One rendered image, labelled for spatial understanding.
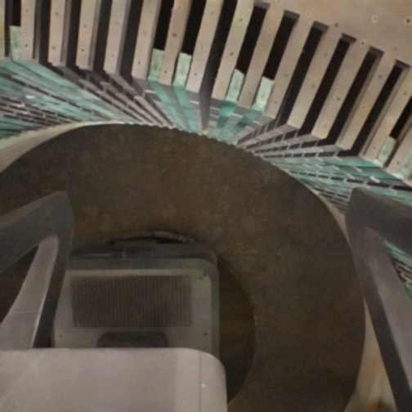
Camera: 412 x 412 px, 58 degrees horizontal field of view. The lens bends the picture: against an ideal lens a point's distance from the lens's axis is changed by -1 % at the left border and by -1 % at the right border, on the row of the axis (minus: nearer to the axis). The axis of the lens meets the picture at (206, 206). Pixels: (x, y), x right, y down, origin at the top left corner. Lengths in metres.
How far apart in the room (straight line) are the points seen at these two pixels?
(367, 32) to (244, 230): 1.12
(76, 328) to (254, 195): 0.74
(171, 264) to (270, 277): 0.47
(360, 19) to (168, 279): 0.92
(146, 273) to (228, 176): 0.48
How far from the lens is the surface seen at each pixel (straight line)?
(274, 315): 1.51
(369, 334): 1.60
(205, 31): 0.32
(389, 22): 0.35
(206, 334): 1.19
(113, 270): 1.15
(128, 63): 0.35
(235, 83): 0.31
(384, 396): 1.61
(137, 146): 1.38
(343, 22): 0.34
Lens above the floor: 1.36
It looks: 83 degrees down
